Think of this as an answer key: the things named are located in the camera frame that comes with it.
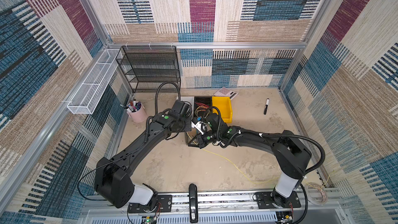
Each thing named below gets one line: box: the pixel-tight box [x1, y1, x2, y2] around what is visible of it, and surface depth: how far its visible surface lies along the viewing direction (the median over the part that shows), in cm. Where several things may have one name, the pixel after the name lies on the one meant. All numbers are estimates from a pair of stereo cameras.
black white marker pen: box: [263, 98, 270, 115], surface depth 111 cm
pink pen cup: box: [126, 101, 147, 123], surface depth 98 cm
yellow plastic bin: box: [211, 96, 233, 124], surface depth 108 cm
